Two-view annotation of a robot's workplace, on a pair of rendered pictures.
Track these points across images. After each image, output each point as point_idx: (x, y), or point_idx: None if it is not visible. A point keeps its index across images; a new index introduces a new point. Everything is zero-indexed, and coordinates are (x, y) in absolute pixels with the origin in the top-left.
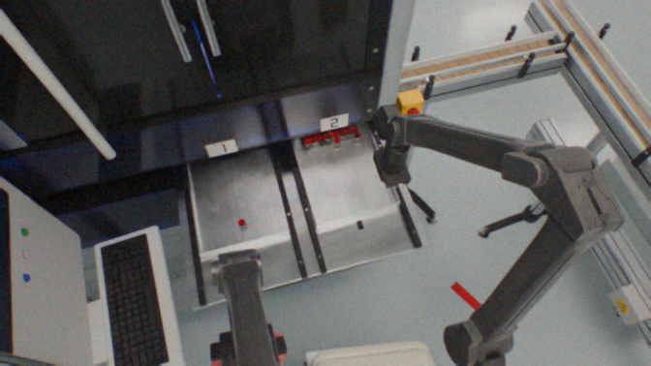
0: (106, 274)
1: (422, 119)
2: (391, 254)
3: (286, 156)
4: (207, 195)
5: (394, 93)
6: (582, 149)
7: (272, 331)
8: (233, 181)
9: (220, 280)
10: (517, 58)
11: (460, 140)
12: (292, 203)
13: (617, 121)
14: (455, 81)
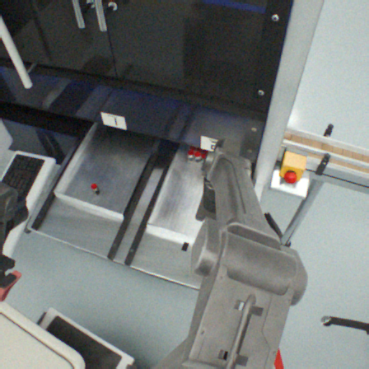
0: (6, 172)
1: (230, 160)
2: (193, 286)
3: (169, 156)
4: (92, 154)
5: (277, 146)
6: (291, 264)
7: (8, 266)
8: (116, 154)
9: None
10: None
11: (224, 192)
12: (144, 196)
13: None
14: (350, 172)
